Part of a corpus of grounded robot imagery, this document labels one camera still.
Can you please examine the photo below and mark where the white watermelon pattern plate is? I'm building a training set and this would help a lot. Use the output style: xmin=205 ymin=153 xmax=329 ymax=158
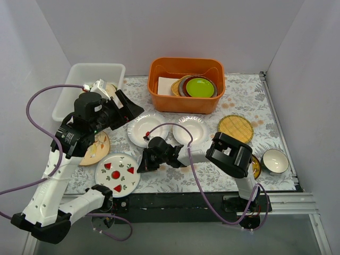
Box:
xmin=95 ymin=153 xmax=140 ymax=198

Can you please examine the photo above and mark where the white bowl teal rim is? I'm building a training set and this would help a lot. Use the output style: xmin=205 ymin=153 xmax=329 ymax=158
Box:
xmin=260 ymin=149 xmax=289 ymax=175

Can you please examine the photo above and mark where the tan bird pattern plate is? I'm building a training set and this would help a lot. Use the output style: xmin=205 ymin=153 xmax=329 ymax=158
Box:
xmin=79 ymin=131 xmax=111 ymax=166

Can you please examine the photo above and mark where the purple cable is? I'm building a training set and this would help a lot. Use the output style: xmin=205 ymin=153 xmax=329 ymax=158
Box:
xmin=143 ymin=122 xmax=270 ymax=231
xmin=0 ymin=84 xmax=133 ymax=242

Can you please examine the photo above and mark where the white paper sheet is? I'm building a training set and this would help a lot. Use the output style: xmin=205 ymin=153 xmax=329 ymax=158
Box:
xmin=157 ymin=77 xmax=178 ymax=96

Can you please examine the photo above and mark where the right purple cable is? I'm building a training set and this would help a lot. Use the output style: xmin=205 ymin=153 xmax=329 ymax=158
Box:
xmin=143 ymin=122 xmax=270 ymax=231

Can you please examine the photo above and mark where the small white paper plate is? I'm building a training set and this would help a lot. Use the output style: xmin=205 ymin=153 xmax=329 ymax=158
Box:
xmin=173 ymin=116 xmax=209 ymax=146

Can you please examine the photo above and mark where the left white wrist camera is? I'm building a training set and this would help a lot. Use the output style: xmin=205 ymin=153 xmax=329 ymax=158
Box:
xmin=90 ymin=79 xmax=110 ymax=100

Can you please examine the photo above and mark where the small woven bamboo tray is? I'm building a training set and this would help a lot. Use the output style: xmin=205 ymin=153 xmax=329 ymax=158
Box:
xmin=171 ymin=79 xmax=180 ymax=97

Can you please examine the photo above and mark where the round woven bamboo mat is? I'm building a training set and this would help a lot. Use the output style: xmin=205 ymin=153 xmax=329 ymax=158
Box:
xmin=218 ymin=115 xmax=254 ymax=143

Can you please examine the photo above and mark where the yellow brown ornate plate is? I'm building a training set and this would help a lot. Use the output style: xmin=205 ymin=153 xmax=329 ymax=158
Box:
xmin=252 ymin=155 xmax=261 ymax=180

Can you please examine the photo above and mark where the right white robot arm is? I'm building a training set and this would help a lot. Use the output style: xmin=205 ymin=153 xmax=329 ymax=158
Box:
xmin=137 ymin=132 xmax=271 ymax=213

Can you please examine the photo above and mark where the black aluminium base frame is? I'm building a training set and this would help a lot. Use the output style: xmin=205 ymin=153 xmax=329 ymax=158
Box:
xmin=31 ymin=183 xmax=319 ymax=232

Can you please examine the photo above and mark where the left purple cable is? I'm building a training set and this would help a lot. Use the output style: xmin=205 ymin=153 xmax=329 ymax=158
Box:
xmin=0 ymin=84 xmax=133 ymax=242

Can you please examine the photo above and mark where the floral pattern table mat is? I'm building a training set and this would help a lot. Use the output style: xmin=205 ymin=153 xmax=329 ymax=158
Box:
xmin=65 ymin=74 xmax=296 ymax=194

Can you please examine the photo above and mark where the dark red plate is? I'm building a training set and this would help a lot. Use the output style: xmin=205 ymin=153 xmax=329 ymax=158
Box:
xmin=184 ymin=75 xmax=217 ymax=98

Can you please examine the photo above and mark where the grey speckled plate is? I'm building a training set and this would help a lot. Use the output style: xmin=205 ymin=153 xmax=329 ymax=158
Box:
xmin=178 ymin=75 xmax=190 ymax=97

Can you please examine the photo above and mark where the orange plastic bin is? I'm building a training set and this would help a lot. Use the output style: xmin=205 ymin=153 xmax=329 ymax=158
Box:
xmin=148 ymin=57 xmax=226 ymax=114

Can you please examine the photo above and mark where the large white paper plate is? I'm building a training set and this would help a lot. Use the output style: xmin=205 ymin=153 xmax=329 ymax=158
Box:
xmin=127 ymin=112 xmax=166 ymax=148

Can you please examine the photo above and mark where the pale green cream plate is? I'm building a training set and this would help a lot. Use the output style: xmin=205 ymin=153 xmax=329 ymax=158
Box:
xmin=106 ymin=83 xmax=116 ymax=99

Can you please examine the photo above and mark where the white plastic bin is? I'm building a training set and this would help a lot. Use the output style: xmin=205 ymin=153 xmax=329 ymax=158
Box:
xmin=52 ymin=63 xmax=126 ymax=123

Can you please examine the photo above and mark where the lime green round plate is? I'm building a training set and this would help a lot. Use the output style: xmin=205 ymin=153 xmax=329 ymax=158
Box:
xmin=185 ymin=78 xmax=215 ymax=98

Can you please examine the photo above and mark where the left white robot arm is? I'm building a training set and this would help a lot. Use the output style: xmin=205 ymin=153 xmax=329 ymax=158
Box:
xmin=11 ymin=90 xmax=144 ymax=244

